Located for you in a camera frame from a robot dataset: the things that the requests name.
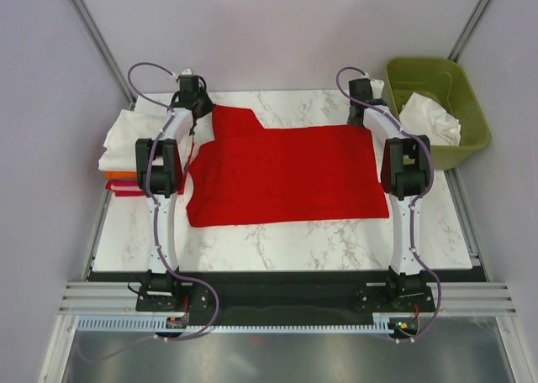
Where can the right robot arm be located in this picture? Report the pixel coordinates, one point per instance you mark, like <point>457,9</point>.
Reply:
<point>405,175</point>

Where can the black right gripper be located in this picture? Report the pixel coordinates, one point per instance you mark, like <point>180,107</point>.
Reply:
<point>351,122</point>

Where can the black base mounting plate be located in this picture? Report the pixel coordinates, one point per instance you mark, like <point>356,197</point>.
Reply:
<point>301,297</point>

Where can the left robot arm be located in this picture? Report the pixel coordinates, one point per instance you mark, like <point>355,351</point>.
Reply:
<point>161,177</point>

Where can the green plastic bin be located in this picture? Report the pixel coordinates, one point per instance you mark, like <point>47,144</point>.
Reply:
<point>446,83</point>

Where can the white folded t shirt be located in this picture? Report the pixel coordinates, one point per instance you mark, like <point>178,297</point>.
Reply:
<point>119,145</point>

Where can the right aluminium frame post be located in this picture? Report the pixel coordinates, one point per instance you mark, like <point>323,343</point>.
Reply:
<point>469,29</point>

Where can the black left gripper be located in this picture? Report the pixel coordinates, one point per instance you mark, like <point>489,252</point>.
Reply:
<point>209,105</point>

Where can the left aluminium frame post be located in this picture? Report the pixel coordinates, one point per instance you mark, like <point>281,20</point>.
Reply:
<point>99,42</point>

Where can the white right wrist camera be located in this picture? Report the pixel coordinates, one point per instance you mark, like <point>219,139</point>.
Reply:
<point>377,87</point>

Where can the white slotted cable duct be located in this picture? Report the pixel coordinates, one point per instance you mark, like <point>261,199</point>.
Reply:
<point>169,324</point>

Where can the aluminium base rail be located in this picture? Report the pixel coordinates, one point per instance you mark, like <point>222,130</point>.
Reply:
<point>457,299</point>

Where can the white crumpled t shirt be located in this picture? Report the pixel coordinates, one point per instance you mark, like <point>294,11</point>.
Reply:
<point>423,116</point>

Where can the aluminium frame post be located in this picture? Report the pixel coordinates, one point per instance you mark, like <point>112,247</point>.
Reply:
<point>99,42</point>
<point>469,29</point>

